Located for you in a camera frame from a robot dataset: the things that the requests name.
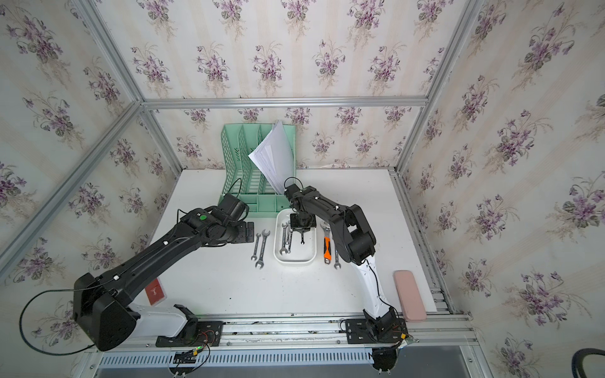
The small circuit board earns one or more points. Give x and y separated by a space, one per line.
184 358

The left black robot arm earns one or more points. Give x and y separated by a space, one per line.
103 305

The small silver wrench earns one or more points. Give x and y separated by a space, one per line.
254 257

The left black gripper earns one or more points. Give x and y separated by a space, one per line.
243 235

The green file organizer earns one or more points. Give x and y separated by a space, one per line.
243 178

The orange handled adjustable wrench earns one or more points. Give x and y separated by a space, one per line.
327 253

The white plastic storage box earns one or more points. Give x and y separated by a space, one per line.
301 255

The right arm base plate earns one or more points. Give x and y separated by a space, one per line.
387 329

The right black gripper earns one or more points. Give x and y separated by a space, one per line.
309 224

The silver wrench in box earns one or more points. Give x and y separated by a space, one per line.
286 239

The white paper stack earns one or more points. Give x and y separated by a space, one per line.
275 157

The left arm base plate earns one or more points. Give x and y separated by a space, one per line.
195 332

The silver combination wrench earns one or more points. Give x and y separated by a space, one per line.
336 261

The red card package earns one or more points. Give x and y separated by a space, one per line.
155 292

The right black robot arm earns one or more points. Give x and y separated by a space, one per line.
355 243

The pink case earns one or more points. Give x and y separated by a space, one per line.
412 306

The large silver wrench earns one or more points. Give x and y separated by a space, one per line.
260 261

